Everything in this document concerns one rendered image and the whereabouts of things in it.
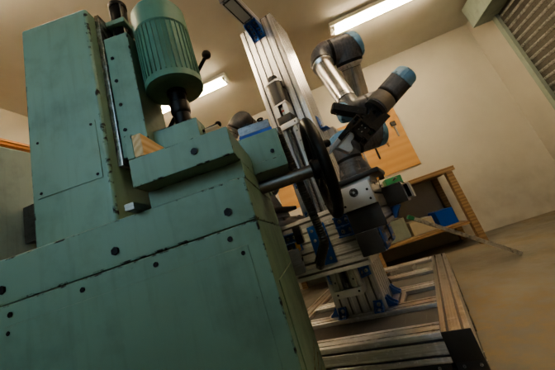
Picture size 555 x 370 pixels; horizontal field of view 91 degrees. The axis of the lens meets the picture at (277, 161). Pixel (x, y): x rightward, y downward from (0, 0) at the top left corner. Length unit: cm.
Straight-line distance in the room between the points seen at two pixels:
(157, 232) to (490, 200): 410
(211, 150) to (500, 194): 411
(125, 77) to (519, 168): 436
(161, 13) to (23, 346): 89
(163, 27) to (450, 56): 430
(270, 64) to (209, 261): 144
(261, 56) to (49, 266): 153
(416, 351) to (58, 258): 107
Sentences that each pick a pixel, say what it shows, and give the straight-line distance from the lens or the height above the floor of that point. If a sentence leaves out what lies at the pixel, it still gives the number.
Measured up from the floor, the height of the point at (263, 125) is 98.
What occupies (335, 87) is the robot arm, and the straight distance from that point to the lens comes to 109.
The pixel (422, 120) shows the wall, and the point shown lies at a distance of 435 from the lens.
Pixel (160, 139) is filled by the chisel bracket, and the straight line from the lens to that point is 87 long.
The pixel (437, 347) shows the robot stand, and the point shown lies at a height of 19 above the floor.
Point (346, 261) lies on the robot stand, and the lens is 128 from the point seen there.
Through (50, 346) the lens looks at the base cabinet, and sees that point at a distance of 73.
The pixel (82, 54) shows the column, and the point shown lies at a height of 135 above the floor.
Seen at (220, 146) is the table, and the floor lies 86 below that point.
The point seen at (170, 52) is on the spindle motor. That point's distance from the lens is 94.
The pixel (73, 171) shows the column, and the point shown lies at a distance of 89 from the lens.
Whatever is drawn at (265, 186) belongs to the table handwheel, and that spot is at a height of 81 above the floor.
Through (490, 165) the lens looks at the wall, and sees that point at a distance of 443.
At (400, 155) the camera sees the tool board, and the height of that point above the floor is 124.
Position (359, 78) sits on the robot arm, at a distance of 132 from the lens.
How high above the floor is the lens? 65
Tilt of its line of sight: 16 degrees up
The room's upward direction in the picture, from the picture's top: 19 degrees counter-clockwise
